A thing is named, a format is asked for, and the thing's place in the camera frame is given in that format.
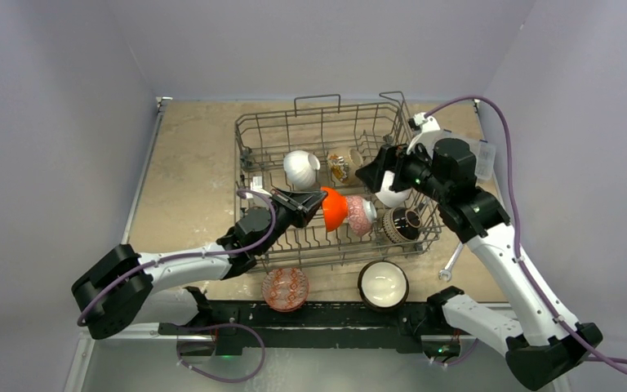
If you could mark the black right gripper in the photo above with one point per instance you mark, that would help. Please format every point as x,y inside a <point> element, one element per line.
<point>391,166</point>

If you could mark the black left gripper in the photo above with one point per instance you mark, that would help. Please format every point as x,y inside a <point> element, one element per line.
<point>297,205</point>

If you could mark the orange bowl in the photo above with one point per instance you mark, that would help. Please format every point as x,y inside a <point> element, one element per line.
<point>334,209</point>

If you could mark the plain white bowl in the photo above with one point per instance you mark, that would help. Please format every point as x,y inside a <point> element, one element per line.
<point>301,168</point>

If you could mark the floral patterned bowl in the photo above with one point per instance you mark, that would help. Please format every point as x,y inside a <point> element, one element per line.
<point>361,214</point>

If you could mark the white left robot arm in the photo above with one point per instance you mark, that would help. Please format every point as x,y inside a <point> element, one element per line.
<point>125,287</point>

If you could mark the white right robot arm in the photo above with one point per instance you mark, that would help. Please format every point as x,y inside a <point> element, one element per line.
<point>545,339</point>

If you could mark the brown gold patterned bowl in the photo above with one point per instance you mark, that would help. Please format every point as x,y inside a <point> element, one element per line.
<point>401,225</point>

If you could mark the red white patterned bowl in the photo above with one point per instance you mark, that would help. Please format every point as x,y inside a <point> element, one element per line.
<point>285,289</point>

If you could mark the black bowl white inside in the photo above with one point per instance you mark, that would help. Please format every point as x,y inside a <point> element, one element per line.
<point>383,286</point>

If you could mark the clear plastic organizer box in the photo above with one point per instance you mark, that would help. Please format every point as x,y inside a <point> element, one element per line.
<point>485,153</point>

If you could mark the silver wrench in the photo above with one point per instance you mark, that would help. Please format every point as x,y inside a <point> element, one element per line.
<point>445,273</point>

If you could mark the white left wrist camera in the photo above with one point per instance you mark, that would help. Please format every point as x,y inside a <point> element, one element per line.
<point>256,183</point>

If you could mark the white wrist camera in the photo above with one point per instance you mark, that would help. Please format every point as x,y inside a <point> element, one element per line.
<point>425,131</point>
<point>256,183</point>

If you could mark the grey wire dish rack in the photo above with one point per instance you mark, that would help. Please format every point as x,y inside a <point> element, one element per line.
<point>342,136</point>

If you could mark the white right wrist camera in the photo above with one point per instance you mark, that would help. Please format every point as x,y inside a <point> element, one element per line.
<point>425,131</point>

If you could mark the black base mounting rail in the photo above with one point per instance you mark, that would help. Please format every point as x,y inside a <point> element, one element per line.
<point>409,329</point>

